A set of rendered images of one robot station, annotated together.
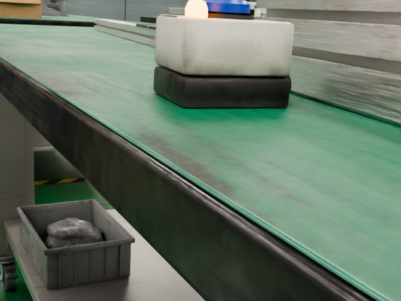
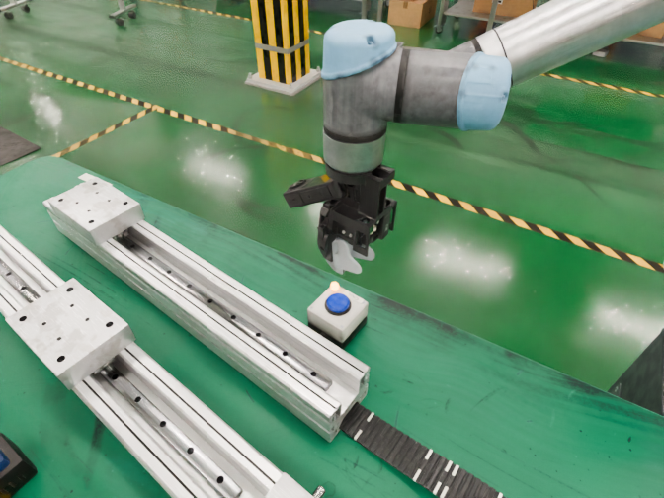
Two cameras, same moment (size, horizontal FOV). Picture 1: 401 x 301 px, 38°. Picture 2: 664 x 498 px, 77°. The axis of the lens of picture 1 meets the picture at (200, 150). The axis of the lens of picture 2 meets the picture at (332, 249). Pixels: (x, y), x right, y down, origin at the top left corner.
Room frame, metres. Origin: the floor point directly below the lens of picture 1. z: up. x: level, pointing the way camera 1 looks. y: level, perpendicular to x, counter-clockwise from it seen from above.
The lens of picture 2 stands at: (0.83, -0.28, 1.43)
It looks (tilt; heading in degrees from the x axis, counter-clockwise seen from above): 43 degrees down; 147
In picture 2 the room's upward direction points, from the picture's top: straight up
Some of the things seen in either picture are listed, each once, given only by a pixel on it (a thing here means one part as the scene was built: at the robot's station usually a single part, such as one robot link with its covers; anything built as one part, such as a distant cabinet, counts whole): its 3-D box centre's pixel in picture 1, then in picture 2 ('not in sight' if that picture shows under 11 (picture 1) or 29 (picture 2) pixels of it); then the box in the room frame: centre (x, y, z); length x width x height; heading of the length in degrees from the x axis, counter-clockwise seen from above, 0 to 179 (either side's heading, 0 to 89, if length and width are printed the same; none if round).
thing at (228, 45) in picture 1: (230, 58); (335, 318); (0.44, -0.02, 0.81); 0.10 x 0.08 x 0.06; 110
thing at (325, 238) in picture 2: not in sight; (331, 234); (0.45, -0.03, 1.02); 0.05 x 0.02 x 0.09; 110
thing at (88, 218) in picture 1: (72, 239); not in sight; (1.39, 0.31, 0.27); 0.31 x 0.21 x 0.10; 28
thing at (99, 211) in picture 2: not in sight; (99, 214); (-0.01, -0.31, 0.87); 0.16 x 0.11 x 0.07; 20
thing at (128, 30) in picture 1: (140, 33); not in sight; (1.24, 0.14, 0.79); 0.96 x 0.04 x 0.03; 20
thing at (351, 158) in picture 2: not in sight; (355, 144); (0.46, 0.00, 1.16); 0.08 x 0.08 x 0.05
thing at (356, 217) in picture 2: not in sight; (356, 201); (0.47, 0.00, 1.08); 0.09 x 0.08 x 0.12; 20
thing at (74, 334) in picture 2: not in sight; (75, 334); (0.29, -0.41, 0.87); 0.16 x 0.11 x 0.07; 20
